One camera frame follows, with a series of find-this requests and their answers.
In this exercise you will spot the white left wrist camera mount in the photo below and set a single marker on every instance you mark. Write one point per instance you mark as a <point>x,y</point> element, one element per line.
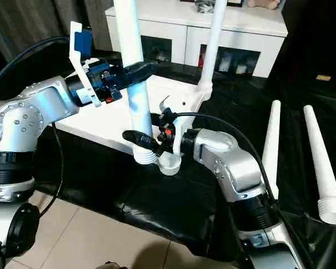
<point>78,61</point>

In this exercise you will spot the white plastic table leg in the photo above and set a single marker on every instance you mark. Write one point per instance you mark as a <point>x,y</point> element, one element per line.
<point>271,145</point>
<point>131,33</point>
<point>212,50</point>
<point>322,157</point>

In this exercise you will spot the small tan box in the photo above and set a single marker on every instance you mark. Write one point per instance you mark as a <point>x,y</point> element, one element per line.
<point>323,77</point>

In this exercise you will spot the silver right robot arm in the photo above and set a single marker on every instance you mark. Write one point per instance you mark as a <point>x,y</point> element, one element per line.
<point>229,162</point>

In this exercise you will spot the white sideboard cabinet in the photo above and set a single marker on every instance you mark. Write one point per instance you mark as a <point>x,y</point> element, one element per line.
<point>168,22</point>

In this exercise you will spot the small white cup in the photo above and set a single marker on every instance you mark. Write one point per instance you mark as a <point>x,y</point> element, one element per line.
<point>243,68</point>

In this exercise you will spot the small framed picture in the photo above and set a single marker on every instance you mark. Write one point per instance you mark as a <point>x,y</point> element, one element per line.
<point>234,2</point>

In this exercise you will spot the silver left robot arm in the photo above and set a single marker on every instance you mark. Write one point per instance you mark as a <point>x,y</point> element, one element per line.
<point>30,112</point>

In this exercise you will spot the beige plush toy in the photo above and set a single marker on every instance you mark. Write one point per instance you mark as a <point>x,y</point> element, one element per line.
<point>263,2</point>

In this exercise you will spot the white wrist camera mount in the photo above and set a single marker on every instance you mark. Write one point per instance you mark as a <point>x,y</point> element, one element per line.
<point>78,61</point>
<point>180,134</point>

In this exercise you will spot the tall white bottle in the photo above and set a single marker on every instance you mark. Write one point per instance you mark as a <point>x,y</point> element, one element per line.
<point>224,64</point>

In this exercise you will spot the black work mat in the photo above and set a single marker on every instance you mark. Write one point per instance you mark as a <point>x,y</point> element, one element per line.
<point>128,190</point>

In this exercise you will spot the grey curtain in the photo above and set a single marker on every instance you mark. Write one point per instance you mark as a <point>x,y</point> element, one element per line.
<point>30,25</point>

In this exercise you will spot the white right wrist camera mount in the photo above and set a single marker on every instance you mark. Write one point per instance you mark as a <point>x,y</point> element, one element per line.
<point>180,134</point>

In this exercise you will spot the dark clutter on cabinet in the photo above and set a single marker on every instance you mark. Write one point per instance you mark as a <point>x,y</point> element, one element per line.
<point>204,6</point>

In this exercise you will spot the white plastic table top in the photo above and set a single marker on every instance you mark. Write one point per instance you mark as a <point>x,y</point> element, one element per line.
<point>100,123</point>

